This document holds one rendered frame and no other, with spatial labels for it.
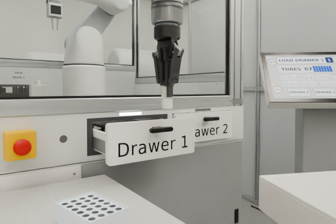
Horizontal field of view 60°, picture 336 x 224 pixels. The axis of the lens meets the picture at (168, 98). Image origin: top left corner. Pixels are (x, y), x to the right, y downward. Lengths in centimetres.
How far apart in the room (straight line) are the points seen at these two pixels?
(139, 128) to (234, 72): 59
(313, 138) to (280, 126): 103
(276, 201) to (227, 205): 71
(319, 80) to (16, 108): 121
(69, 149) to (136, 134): 21
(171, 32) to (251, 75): 196
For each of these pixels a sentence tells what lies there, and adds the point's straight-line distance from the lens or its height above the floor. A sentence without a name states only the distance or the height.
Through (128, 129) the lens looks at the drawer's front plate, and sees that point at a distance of 79.
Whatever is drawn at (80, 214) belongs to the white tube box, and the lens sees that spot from 58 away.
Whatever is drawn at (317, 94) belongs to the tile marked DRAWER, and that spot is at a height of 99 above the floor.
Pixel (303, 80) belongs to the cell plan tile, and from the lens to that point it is 146.
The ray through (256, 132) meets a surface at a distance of 268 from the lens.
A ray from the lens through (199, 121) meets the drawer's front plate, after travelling 111.
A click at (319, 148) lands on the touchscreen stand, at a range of 154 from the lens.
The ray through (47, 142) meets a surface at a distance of 88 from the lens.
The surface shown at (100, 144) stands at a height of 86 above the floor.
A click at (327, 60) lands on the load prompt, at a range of 158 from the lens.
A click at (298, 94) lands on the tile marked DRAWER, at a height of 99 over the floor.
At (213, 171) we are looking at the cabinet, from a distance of 122.
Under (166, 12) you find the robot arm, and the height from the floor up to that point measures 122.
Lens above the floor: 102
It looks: 2 degrees down
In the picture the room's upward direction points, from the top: straight up
